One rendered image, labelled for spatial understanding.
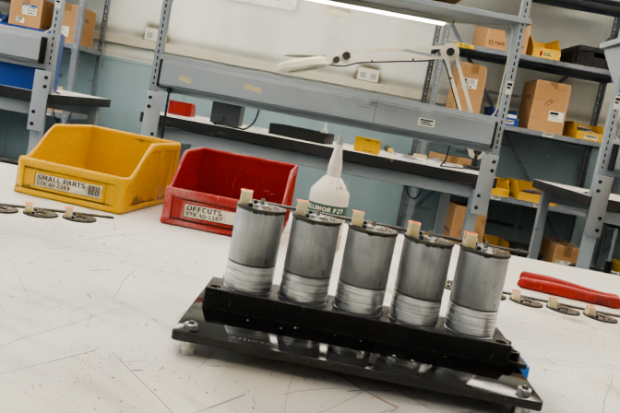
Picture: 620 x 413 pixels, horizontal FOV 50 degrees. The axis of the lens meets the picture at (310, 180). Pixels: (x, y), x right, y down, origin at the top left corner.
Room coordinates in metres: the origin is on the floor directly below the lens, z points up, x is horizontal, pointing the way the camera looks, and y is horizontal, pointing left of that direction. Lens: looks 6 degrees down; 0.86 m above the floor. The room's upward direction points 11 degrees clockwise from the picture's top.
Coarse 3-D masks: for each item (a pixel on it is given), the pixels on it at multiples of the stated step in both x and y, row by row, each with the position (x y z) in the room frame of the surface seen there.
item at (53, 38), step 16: (64, 0) 2.61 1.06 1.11; (32, 32) 2.60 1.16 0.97; (48, 48) 2.60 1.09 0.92; (32, 64) 2.60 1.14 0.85; (48, 64) 2.60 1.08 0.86; (0, 96) 2.64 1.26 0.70; (16, 96) 2.60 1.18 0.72; (48, 96) 2.60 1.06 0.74; (64, 96) 2.71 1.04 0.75; (80, 96) 2.95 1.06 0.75; (80, 112) 3.23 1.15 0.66; (96, 112) 3.23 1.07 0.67; (32, 144) 2.63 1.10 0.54
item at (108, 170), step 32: (64, 128) 0.62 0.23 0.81; (96, 128) 0.68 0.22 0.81; (32, 160) 0.56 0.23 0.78; (64, 160) 0.63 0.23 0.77; (96, 160) 0.67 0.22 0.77; (128, 160) 0.67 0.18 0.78; (160, 160) 0.62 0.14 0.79; (32, 192) 0.56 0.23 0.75; (64, 192) 0.55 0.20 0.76; (96, 192) 0.55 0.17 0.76; (128, 192) 0.56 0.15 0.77; (160, 192) 0.63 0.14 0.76
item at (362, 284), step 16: (352, 240) 0.32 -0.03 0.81; (368, 240) 0.32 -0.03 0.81; (384, 240) 0.32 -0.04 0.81; (352, 256) 0.32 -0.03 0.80; (368, 256) 0.32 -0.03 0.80; (384, 256) 0.32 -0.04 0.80; (352, 272) 0.32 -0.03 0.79; (368, 272) 0.32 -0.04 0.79; (384, 272) 0.32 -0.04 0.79; (336, 288) 0.33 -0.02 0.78; (352, 288) 0.32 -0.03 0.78; (368, 288) 0.32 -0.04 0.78; (384, 288) 0.32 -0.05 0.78; (336, 304) 0.32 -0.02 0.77; (352, 304) 0.32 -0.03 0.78; (368, 304) 0.32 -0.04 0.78
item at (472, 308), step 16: (464, 256) 0.32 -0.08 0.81; (480, 256) 0.31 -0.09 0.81; (464, 272) 0.32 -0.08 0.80; (480, 272) 0.31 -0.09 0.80; (496, 272) 0.31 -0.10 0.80; (464, 288) 0.32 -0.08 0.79; (480, 288) 0.31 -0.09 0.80; (496, 288) 0.32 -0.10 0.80; (448, 304) 0.32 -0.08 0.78; (464, 304) 0.32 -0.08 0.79; (480, 304) 0.31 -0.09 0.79; (496, 304) 0.32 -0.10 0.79; (448, 320) 0.32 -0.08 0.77; (464, 320) 0.32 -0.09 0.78; (480, 320) 0.31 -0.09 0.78; (480, 336) 0.31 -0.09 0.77
